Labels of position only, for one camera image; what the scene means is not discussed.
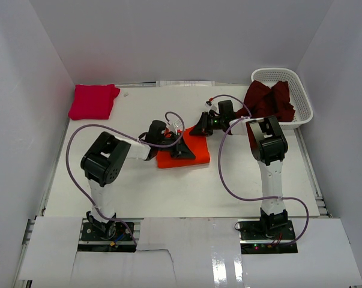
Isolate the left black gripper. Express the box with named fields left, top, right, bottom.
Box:
left=156, top=133, right=195, bottom=160

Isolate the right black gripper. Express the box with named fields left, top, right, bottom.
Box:
left=190, top=112, right=225, bottom=136

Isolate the orange t shirt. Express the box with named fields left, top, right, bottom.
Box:
left=156, top=127, right=210, bottom=169

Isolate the dark red t shirt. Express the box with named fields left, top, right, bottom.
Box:
left=244, top=80, right=295, bottom=122

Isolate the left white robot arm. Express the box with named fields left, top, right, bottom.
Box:
left=80, top=120, right=196, bottom=239

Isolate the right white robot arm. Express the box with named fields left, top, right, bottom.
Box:
left=190, top=100, right=288, bottom=239

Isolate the white plastic basket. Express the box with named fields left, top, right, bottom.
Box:
left=251, top=67, right=313, bottom=130

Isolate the folded pink t shirt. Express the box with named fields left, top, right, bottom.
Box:
left=68, top=84, right=121, bottom=121

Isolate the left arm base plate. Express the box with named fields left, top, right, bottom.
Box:
left=80, top=222, right=134, bottom=242

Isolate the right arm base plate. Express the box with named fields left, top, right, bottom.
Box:
left=234, top=220, right=295, bottom=241

